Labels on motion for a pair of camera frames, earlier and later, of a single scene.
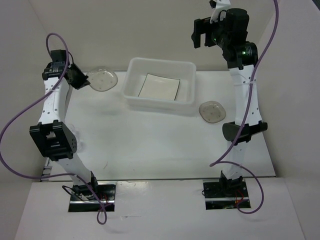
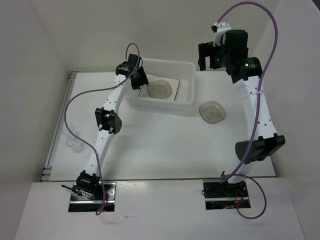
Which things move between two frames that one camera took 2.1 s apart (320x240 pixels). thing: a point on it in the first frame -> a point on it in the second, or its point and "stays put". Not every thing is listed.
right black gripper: (202, 26) -> (206, 49)
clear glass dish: (102, 79) -> (159, 89)
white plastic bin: (137, 69) stays put
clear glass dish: (212, 112) stays put
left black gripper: (83, 81) -> (142, 80)
